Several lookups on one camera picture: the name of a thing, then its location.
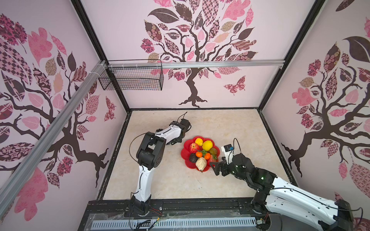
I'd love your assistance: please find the red strawberry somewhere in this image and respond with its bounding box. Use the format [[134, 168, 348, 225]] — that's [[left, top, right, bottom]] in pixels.
[[209, 155, 218, 163]]

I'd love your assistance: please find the brown green fig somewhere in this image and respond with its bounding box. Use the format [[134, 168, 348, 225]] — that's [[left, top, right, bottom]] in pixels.
[[208, 148, 218, 156]]

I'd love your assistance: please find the cream white pear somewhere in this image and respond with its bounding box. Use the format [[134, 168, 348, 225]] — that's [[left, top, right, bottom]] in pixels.
[[196, 157, 208, 171]]

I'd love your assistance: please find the small yellow fruit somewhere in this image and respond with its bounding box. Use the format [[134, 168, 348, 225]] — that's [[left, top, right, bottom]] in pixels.
[[195, 138, 203, 147]]

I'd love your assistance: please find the yellow lemon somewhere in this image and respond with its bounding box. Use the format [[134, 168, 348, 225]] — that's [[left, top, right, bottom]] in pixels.
[[202, 140, 214, 152]]

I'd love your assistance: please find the red flower-shaped bowl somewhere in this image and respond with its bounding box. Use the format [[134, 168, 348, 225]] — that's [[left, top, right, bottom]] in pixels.
[[181, 136, 220, 172]]

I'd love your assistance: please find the dark avocado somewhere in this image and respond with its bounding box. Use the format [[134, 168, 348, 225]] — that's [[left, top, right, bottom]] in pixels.
[[189, 154, 198, 163]]

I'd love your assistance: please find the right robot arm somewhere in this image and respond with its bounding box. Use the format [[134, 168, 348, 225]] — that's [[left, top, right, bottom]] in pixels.
[[210, 153, 356, 231]]

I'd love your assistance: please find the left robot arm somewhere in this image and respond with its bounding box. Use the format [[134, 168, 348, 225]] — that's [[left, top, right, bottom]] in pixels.
[[130, 118, 191, 216]]

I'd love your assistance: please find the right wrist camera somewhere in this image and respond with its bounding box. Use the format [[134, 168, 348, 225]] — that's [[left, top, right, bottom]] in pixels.
[[221, 144, 234, 164]]

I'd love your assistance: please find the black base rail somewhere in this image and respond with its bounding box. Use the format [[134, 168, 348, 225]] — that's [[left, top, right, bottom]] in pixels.
[[77, 195, 329, 231]]

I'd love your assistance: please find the black wire basket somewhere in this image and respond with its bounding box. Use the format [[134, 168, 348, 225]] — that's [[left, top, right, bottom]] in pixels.
[[98, 59, 164, 91]]

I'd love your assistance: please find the aluminium rail back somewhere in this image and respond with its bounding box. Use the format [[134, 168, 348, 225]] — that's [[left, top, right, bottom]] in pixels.
[[108, 60, 285, 69]]

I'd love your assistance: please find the aluminium rail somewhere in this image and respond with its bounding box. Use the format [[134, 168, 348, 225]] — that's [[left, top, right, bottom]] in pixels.
[[1, 60, 107, 216], [108, 60, 285, 69]]

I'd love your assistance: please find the white cable duct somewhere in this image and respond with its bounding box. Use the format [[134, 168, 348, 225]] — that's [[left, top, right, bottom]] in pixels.
[[90, 217, 257, 231]]

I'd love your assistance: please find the aluminium rail left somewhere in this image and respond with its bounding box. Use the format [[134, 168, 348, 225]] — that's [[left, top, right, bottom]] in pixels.
[[1, 60, 107, 216]]

